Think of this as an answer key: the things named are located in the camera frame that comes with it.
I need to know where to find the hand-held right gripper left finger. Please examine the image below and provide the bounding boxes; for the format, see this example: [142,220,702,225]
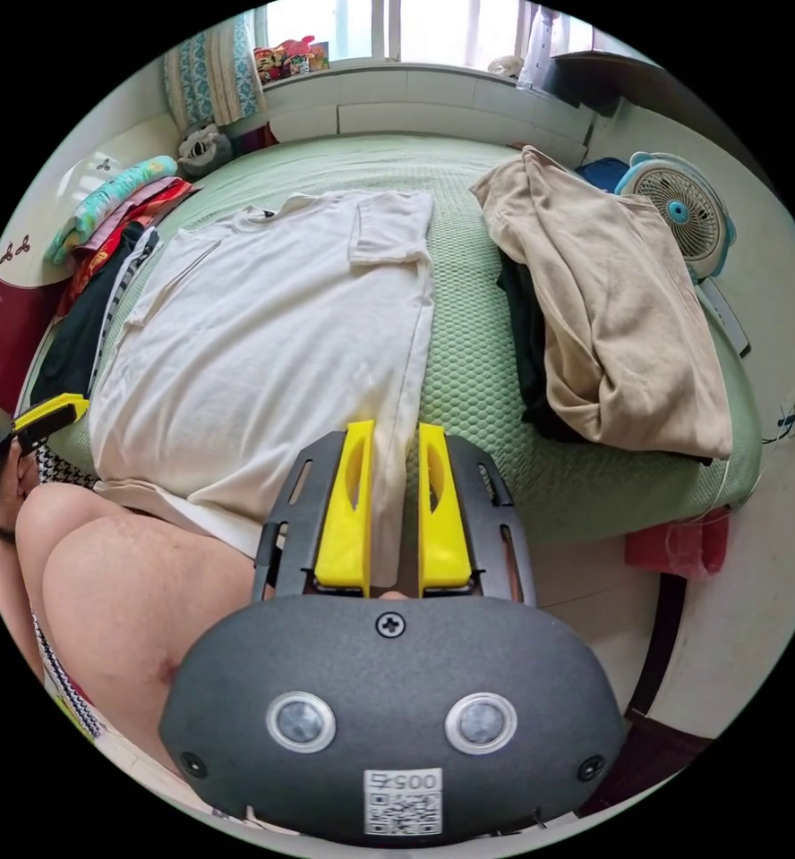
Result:
[313,421,377,584]

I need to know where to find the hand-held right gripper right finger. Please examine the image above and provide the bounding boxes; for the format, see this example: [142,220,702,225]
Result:
[418,422,474,587]

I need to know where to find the white t-shirt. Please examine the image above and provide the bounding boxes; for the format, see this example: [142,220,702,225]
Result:
[88,190,438,586]

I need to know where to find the person's left hand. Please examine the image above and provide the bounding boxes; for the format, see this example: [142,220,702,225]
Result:
[0,444,41,505]

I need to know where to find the pile of clothes with black garment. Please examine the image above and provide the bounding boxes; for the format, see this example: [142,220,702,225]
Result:
[30,175,201,407]

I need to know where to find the bed with green mat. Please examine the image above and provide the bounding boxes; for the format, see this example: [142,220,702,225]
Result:
[28,133,765,546]

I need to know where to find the person's body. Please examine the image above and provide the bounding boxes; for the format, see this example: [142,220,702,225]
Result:
[13,439,279,810]

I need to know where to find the teal printed folded quilt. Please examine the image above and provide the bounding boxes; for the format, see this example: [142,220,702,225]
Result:
[43,155,178,265]

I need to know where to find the red bag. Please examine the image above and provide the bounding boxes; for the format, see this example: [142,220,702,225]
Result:
[624,506,731,580]

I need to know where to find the pile of clothes with beige garment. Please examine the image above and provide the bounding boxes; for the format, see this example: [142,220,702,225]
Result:
[469,144,735,464]

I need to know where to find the grey stuffed toy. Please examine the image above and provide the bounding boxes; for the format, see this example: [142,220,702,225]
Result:
[176,123,235,179]

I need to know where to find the teal and cream patterned cushion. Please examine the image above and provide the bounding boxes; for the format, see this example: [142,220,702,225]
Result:
[163,16,269,132]

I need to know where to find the blue and white fan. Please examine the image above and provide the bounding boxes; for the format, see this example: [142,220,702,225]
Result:
[613,151,753,358]

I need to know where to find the colourful toys on sill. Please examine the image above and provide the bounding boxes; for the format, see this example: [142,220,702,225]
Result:
[253,38,331,85]

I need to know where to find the dark desk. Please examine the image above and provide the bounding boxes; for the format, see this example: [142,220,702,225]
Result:
[550,47,694,129]

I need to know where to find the window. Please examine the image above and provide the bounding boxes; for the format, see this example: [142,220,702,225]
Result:
[254,0,597,68]

